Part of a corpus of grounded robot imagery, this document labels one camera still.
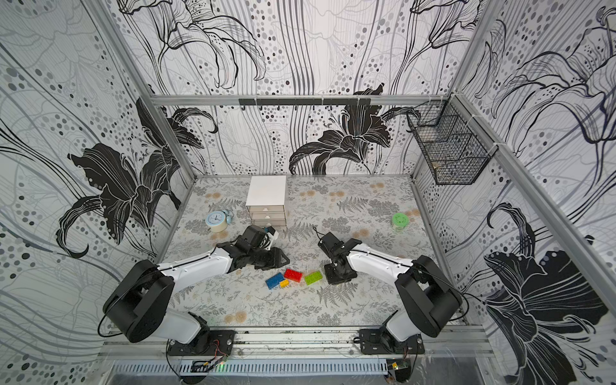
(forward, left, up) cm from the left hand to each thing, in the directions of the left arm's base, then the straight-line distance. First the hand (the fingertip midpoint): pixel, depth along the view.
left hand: (288, 266), depth 86 cm
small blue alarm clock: (+18, +31, 0) cm, 36 cm away
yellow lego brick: (-5, +1, -2) cm, 6 cm away
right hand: (-2, -18, -4) cm, 19 cm away
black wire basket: (+37, -61, +27) cm, 77 cm away
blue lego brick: (-4, +5, -2) cm, 7 cm away
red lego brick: (-2, -2, -2) cm, 4 cm away
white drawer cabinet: (+23, +10, +10) cm, 27 cm away
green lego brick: (-3, -9, -3) cm, 10 cm away
